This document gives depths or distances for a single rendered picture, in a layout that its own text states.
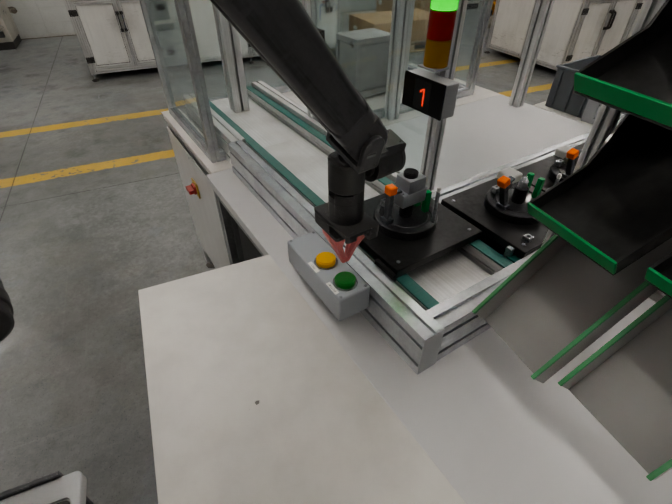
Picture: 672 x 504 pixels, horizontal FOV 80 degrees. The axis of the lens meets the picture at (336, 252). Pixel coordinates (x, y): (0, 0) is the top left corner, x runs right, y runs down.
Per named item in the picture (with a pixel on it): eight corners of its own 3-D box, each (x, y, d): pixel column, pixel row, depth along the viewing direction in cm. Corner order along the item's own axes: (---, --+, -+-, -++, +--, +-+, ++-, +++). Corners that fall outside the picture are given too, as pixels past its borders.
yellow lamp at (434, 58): (434, 70, 79) (438, 43, 76) (417, 64, 83) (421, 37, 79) (452, 66, 81) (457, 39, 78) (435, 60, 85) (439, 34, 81)
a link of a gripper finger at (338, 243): (345, 241, 77) (346, 199, 71) (368, 261, 72) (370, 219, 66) (315, 253, 74) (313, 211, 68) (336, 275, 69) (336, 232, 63)
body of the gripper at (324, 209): (344, 205, 72) (345, 167, 67) (379, 233, 65) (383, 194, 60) (313, 216, 69) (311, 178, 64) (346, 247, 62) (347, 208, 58)
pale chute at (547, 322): (543, 384, 57) (533, 379, 54) (483, 318, 66) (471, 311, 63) (719, 240, 50) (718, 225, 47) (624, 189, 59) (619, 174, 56)
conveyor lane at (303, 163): (424, 341, 78) (432, 306, 71) (250, 167, 132) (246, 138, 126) (519, 285, 90) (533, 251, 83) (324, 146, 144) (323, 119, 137)
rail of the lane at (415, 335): (417, 375, 72) (426, 337, 65) (232, 172, 130) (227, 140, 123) (439, 361, 74) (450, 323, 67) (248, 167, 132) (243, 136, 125)
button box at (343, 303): (339, 322, 76) (339, 300, 72) (288, 261, 90) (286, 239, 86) (369, 307, 79) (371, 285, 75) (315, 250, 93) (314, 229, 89)
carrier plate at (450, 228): (395, 278, 78) (397, 270, 77) (330, 219, 94) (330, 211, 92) (480, 238, 88) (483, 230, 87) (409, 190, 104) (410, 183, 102)
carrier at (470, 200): (522, 260, 83) (542, 209, 75) (440, 206, 98) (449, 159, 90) (590, 223, 93) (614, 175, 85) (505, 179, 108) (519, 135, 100)
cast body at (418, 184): (402, 209, 84) (406, 179, 79) (389, 199, 86) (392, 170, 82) (432, 197, 87) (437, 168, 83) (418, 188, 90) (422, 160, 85)
